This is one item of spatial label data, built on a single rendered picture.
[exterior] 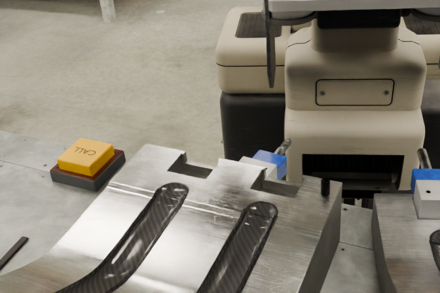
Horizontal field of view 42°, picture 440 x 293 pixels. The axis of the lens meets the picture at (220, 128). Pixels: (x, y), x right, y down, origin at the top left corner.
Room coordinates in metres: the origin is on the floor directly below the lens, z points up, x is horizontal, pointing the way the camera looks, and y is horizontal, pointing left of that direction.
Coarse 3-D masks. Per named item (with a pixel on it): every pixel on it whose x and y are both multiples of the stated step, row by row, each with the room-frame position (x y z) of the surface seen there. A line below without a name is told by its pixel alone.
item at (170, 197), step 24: (168, 192) 0.52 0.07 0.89; (144, 216) 0.48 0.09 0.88; (168, 216) 0.48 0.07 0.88; (240, 216) 0.46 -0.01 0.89; (264, 216) 0.46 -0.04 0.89; (120, 240) 0.45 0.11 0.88; (144, 240) 0.45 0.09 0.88; (240, 240) 0.44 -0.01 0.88; (264, 240) 0.43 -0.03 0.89; (120, 264) 0.42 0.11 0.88; (216, 264) 0.40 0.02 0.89; (240, 264) 0.40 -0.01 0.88; (72, 288) 0.37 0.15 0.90; (96, 288) 0.38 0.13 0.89; (216, 288) 0.38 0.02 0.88; (240, 288) 0.37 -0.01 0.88
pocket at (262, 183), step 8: (264, 176) 0.54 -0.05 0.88; (256, 184) 0.53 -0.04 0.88; (264, 184) 0.54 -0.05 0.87; (272, 184) 0.54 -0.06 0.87; (280, 184) 0.53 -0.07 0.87; (288, 184) 0.53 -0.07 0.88; (296, 184) 0.53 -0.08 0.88; (272, 192) 0.53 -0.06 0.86; (280, 192) 0.53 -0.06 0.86; (288, 192) 0.53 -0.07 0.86; (296, 192) 0.52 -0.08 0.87
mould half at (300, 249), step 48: (144, 192) 0.52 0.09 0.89; (192, 192) 0.51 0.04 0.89; (240, 192) 0.50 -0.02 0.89; (336, 192) 0.49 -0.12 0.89; (96, 240) 0.45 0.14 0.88; (192, 240) 0.44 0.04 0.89; (288, 240) 0.42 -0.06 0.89; (336, 240) 0.49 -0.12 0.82; (0, 288) 0.36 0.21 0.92; (48, 288) 0.37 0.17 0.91; (144, 288) 0.38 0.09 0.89; (192, 288) 0.37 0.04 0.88; (288, 288) 0.36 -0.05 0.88
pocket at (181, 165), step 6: (180, 156) 0.59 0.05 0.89; (186, 156) 0.60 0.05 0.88; (174, 162) 0.58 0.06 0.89; (180, 162) 0.59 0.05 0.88; (186, 162) 0.59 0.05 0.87; (192, 162) 0.59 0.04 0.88; (174, 168) 0.57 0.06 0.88; (180, 168) 0.59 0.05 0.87; (186, 168) 0.59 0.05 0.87; (192, 168) 0.59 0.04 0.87; (198, 168) 0.58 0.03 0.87; (204, 168) 0.58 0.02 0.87; (210, 168) 0.57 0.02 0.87; (186, 174) 0.58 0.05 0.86; (192, 174) 0.58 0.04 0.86; (198, 174) 0.58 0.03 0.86; (204, 174) 0.58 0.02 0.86
